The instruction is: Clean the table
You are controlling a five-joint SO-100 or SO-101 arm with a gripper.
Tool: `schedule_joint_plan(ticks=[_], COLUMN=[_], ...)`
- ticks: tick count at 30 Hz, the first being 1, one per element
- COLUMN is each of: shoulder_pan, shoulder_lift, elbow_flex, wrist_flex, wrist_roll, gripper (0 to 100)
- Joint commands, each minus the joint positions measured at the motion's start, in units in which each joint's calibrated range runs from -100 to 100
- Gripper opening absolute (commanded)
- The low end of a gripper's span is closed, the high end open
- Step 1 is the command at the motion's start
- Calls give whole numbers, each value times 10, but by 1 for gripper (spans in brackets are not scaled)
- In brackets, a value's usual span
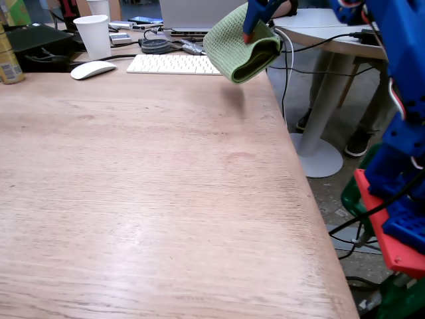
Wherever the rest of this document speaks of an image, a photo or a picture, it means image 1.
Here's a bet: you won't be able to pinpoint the foil wrapped item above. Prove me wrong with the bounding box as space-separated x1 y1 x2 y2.
181 39 207 56

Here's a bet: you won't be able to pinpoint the person forearm black wristband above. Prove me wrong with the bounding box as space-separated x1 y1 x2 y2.
274 2 299 17

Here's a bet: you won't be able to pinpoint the white keyboard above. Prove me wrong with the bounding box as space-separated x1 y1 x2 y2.
126 54 222 76

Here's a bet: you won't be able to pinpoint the black object red letter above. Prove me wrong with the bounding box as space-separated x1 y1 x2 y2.
58 0 81 31

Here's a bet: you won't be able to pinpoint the thin white cable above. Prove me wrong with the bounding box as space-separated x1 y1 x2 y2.
274 27 296 126

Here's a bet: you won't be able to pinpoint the black flat box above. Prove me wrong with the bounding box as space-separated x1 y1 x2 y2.
5 23 76 73

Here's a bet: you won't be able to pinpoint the green clamp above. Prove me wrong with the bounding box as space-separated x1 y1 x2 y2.
341 142 383 229
377 272 425 319

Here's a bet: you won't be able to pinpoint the black power adapter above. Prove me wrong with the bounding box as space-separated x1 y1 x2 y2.
360 29 381 43

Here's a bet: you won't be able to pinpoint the silver laptop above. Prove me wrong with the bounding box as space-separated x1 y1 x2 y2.
159 0 248 37

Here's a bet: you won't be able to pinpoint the green waffle cloth black trim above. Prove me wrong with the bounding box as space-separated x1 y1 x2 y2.
203 3 284 85

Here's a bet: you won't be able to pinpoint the red robot base plate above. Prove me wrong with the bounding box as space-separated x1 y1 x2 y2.
353 168 425 280

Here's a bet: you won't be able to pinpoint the wooden chair leg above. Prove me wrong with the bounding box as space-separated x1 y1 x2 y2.
337 61 362 108

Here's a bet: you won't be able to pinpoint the black round discs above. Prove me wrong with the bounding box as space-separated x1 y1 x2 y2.
141 39 172 55

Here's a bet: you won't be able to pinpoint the white paper cup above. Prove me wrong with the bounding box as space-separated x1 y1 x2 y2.
86 0 111 21
72 15 112 60

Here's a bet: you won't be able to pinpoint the white round table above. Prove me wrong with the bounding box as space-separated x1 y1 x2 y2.
272 8 389 61

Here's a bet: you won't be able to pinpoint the yellow green carton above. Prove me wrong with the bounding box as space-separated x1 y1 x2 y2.
0 0 33 27

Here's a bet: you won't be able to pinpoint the yellow drink can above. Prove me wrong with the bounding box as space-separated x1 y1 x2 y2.
0 23 26 85

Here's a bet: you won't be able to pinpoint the black shoe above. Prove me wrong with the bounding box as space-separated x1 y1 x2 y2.
295 108 313 133
344 129 375 158

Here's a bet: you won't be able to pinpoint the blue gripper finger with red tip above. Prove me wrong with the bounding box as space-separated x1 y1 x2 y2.
242 0 269 45
265 0 289 26

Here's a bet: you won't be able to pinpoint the black cable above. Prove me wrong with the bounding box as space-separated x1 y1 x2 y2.
282 31 366 54
267 64 378 78
328 167 425 260
345 275 381 293

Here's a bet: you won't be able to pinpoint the smartphone with blue screen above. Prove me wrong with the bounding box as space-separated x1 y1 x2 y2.
127 15 164 25

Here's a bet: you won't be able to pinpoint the grey trousers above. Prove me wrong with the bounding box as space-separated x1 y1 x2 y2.
307 51 398 137

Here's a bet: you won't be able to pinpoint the white table pedestal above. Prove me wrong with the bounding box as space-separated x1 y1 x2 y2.
288 51 345 179

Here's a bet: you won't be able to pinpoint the white computer mouse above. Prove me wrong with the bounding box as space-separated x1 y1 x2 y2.
70 60 118 80

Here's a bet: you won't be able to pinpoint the small silver device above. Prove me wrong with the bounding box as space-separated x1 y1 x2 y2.
109 32 133 46

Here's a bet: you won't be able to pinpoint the grey metal floor bar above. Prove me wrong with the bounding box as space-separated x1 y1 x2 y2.
327 224 383 255

